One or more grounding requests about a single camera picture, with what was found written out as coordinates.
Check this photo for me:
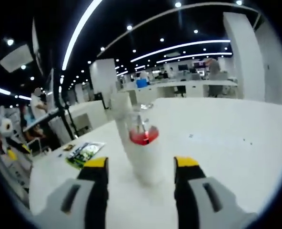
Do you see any long ceiling light strip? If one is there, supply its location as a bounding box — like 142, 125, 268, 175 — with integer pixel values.
61, 0, 104, 72

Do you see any ceiling air conditioner unit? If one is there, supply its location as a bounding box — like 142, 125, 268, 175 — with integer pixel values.
0, 43, 34, 73

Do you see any white skincare tube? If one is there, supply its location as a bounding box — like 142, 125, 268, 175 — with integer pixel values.
109, 92, 134, 165

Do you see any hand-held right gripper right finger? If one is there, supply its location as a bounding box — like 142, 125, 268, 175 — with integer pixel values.
173, 156, 260, 229

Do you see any long white office desk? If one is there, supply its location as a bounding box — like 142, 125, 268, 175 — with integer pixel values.
118, 80, 239, 105

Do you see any white low desk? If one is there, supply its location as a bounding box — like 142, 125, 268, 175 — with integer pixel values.
65, 100, 108, 135

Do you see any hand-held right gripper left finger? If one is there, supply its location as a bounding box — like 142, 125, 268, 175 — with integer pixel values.
32, 156, 109, 229

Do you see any green skincare sachet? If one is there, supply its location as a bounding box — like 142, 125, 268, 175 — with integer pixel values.
66, 141, 106, 169

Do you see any black stand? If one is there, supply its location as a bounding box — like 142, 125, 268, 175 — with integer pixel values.
51, 69, 79, 140

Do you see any black office chair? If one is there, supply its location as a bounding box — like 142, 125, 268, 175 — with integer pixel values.
174, 85, 187, 97

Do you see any white red-collar skincare bottle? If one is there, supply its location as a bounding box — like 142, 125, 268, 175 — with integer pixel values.
128, 102, 161, 187

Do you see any blue box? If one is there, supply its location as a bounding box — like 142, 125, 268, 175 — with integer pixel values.
136, 78, 149, 89

